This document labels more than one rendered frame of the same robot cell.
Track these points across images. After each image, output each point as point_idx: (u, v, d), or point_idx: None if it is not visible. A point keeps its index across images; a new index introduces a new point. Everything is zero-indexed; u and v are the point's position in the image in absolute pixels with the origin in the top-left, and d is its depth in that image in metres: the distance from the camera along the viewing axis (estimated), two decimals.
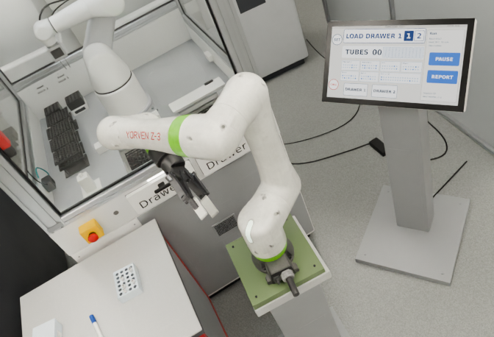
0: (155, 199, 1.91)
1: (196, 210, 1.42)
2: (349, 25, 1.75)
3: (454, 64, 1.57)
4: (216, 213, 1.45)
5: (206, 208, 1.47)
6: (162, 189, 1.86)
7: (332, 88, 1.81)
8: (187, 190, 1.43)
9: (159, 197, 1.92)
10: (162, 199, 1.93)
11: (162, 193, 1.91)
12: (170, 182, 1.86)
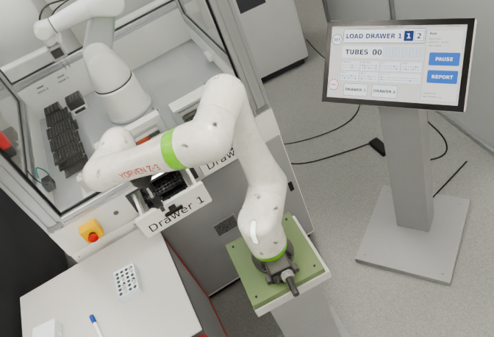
0: (165, 221, 1.80)
1: (164, 206, 1.75)
2: (349, 25, 1.75)
3: (454, 64, 1.57)
4: (165, 215, 1.76)
5: (165, 207, 1.74)
6: (173, 213, 1.75)
7: (332, 88, 1.81)
8: None
9: (169, 220, 1.80)
10: (173, 221, 1.82)
11: (173, 216, 1.80)
12: (181, 205, 1.75)
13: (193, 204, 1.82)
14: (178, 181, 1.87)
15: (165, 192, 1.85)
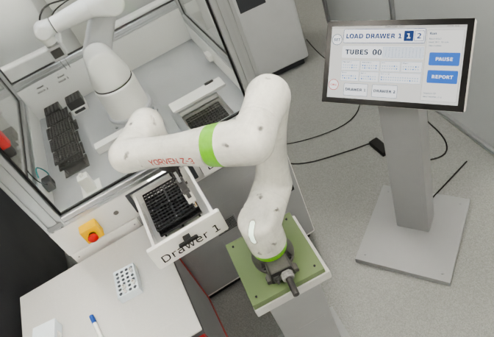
0: (179, 252, 1.67)
1: None
2: (349, 25, 1.75)
3: (454, 64, 1.57)
4: (190, 202, 1.71)
5: (190, 193, 1.69)
6: (188, 243, 1.62)
7: (332, 88, 1.81)
8: None
9: (183, 250, 1.68)
10: (187, 252, 1.69)
11: (187, 246, 1.68)
12: (197, 235, 1.62)
13: (209, 233, 1.69)
14: (192, 207, 1.74)
15: (179, 219, 1.72)
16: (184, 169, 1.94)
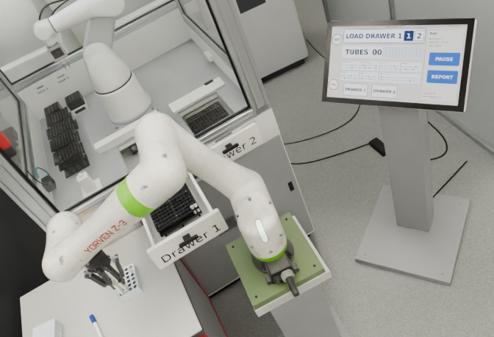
0: (179, 252, 1.67)
1: (116, 285, 1.67)
2: (349, 25, 1.75)
3: (454, 64, 1.57)
4: (126, 291, 1.68)
5: None
6: (188, 243, 1.62)
7: (332, 88, 1.81)
8: (105, 281, 1.61)
9: (183, 250, 1.68)
10: (187, 252, 1.69)
11: (187, 246, 1.68)
12: (197, 235, 1.62)
13: (209, 233, 1.69)
14: None
15: (179, 219, 1.72)
16: None
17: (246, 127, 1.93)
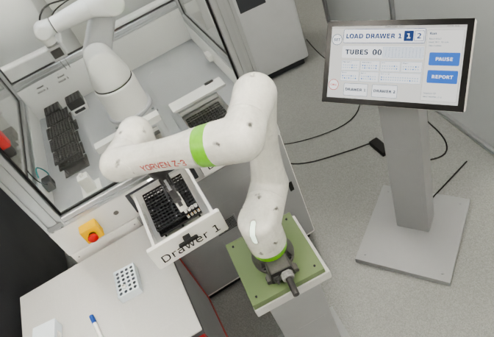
0: (179, 252, 1.67)
1: None
2: (349, 25, 1.75)
3: (454, 64, 1.57)
4: (182, 210, 1.71)
5: (182, 201, 1.69)
6: (188, 243, 1.62)
7: (332, 88, 1.81)
8: None
9: (183, 250, 1.68)
10: (187, 252, 1.69)
11: (187, 246, 1.68)
12: (197, 235, 1.62)
13: (209, 233, 1.69)
14: None
15: (179, 219, 1.72)
16: (184, 169, 1.94)
17: None
